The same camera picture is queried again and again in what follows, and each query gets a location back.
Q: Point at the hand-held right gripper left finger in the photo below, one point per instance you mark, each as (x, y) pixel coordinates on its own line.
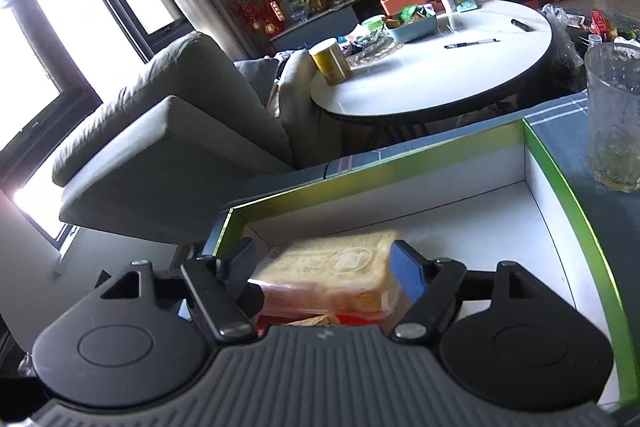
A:
(240, 264)

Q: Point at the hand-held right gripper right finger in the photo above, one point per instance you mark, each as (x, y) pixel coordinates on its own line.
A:
(407, 272)

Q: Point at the red cracker packet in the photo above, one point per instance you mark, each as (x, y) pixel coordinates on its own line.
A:
(330, 267)

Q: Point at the green cardboard box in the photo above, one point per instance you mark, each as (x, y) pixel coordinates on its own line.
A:
(500, 217)

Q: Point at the red noodle snack bag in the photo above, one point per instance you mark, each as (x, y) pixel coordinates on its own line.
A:
(360, 320)

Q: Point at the grey armchair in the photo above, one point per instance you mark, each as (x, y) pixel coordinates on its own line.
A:
(165, 132)

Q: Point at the round white table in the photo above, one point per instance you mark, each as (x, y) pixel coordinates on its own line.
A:
(450, 72)

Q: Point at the blue plaid tablecloth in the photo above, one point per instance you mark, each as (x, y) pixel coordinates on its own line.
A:
(565, 132)

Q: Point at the yellow can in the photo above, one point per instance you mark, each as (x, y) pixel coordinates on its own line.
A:
(331, 62)

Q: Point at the clear glass tray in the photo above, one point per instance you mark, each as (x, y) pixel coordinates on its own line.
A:
(372, 49)

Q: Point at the black pen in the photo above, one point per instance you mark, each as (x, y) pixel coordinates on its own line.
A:
(472, 43)

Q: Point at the teal plastic basket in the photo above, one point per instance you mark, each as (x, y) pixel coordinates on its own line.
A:
(412, 29)

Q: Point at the red ornament plant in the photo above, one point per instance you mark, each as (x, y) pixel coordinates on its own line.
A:
(255, 9)

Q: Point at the clear plastic bag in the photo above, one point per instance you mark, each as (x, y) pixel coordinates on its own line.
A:
(615, 117)
(562, 37)

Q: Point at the orange basket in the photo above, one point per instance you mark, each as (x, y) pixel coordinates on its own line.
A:
(400, 2)

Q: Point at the black marker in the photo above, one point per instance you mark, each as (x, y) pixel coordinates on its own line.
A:
(522, 26)

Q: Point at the small white bottle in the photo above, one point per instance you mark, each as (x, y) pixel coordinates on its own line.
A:
(448, 3)

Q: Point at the black framed window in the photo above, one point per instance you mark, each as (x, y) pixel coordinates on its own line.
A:
(45, 32)

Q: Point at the red box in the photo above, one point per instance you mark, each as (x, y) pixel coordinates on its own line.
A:
(600, 24)

